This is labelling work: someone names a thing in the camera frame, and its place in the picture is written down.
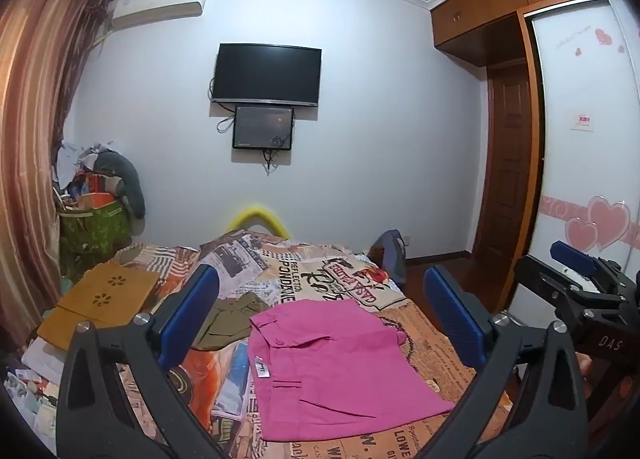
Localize striped brown curtain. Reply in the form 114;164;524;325
1;0;109;347

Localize olive green shorts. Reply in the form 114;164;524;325
191;292;269;352

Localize yellow curved headboard tube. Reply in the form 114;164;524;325
227;205;291;239

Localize wooden lap desk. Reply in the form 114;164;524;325
37;263;160;351

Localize small black wall monitor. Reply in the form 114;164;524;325
233;106;294;151

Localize blue grey backpack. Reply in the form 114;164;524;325
368;229;407;290

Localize clutter pile beside bed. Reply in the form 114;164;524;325
1;338;65;458

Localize brown wooden door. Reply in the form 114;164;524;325
474;63;532;268

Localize white heart wardrobe door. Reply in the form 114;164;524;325
529;0;639;277

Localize large black wall television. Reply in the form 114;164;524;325
209;43;322;107

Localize grey plush pillow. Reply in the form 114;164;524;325
93;150;146;219

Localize white air conditioner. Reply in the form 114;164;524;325
112;0;206;30

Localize right hand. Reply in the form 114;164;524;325
576;353;594;378

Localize pink pants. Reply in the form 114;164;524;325
248;300;454;443

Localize green storage bag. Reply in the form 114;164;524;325
58;201;132;283

